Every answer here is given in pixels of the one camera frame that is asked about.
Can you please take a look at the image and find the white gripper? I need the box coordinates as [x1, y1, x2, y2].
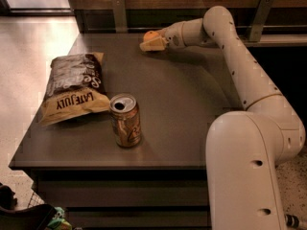
[140, 22, 185, 52]

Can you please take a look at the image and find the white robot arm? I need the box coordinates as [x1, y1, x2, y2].
[140, 6, 305, 230]

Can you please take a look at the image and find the orange soda can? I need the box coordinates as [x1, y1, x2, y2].
[109, 93, 141, 148]

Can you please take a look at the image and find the brown Late July chip bag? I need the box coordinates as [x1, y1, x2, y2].
[40, 52, 109, 126]

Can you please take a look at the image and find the green snack bag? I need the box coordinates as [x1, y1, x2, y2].
[45, 207, 72, 230]

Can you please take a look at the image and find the orange fruit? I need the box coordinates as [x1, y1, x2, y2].
[143, 31, 159, 42]

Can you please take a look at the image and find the grey drawer cabinet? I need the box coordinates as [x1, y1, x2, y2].
[10, 34, 238, 230]

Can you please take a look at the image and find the dark chair corner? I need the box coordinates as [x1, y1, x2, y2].
[0, 184, 56, 230]

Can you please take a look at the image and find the black striped tool on floor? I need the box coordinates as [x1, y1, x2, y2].
[285, 214, 307, 230]

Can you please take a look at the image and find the left metal wall bracket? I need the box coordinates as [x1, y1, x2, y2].
[112, 0, 128, 34]

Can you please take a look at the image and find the metal wall bracket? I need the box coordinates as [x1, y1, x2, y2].
[112, 0, 128, 34]
[247, 0, 274, 42]

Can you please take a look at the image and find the right metal wall bracket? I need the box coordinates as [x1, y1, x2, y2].
[247, 0, 274, 42]

